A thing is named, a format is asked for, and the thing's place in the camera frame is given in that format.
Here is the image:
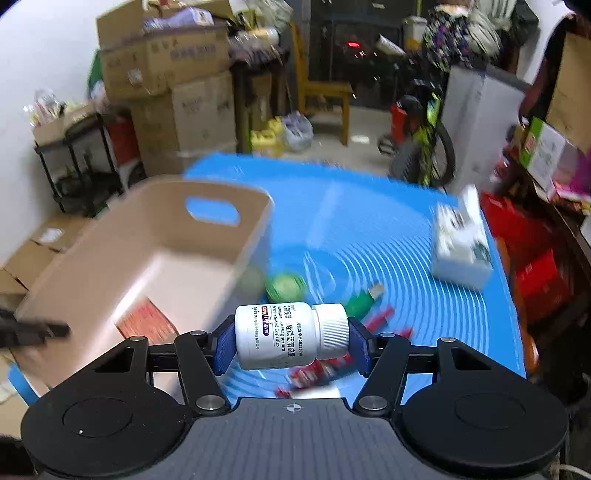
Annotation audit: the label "yellow oil jug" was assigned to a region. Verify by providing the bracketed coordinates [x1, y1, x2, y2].
[250, 117, 284, 158]

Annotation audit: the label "floral patterned small box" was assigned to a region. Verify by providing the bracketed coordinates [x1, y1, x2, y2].
[116, 298, 178, 345]

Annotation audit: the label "upper cardboard box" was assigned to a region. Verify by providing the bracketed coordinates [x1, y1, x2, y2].
[96, 1, 229, 102]

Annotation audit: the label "blue silicone baking mat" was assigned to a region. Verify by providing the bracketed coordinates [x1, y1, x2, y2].
[180, 154, 525, 373]

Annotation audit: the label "green children's bicycle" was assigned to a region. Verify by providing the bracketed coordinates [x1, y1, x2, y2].
[376, 35, 456, 190]

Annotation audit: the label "black metal shelf rack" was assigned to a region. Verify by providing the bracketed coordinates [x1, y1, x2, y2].
[34, 113, 123, 218]

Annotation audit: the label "white tissue box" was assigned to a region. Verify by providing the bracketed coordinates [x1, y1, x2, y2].
[431, 184, 493, 292]

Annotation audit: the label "red pliers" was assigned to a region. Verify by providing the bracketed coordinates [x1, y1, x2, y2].
[274, 307, 394, 398]

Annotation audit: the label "green white product box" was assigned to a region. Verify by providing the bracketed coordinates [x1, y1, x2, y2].
[519, 117, 581, 192]

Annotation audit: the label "clear plastic bag on floor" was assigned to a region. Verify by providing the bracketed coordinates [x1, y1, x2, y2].
[281, 111, 314, 152]

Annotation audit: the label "white freezer cabinet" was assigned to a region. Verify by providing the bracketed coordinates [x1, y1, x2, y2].
[443, 65, 529, 195]

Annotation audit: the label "green round ointment tin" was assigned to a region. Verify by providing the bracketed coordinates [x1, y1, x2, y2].
[266, 273, 307, 303]

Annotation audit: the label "red gift bag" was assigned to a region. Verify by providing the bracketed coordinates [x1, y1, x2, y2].
[481, 193, 572, 324]

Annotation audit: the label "flat cardboard box on floor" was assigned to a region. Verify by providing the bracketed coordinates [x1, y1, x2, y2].
[1, 214, 93, 296]

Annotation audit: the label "red bucket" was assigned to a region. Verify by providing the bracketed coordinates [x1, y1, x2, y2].
[391, 103, 408, 145]

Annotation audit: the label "wooden chair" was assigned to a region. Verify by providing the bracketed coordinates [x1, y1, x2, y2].
[290, 23, 353, 147]

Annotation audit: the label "white pill bottle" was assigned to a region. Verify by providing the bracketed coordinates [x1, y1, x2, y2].
[235, 302, 349, 370]

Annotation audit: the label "beige plastic storage bin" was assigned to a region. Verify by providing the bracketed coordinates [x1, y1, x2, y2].
[12, 177, 273, 395]

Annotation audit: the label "lower cardboard box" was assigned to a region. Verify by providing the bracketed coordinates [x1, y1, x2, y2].
[130, 72, 238, 177]

